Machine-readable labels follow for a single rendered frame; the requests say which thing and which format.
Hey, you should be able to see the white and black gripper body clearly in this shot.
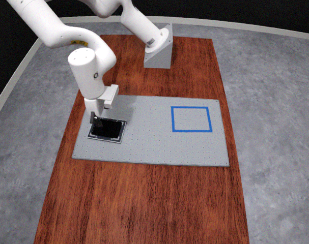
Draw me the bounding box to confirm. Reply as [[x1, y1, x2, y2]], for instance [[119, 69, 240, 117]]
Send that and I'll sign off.
[[84, 98, 105, 117]]

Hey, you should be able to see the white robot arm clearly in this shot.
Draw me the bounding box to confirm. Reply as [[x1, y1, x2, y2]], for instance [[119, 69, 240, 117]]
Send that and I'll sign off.
[[7, 0, 169, 109]]

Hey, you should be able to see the black well plate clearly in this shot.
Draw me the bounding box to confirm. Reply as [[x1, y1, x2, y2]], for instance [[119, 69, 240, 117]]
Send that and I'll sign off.
[[91, 119, 122, 139]]

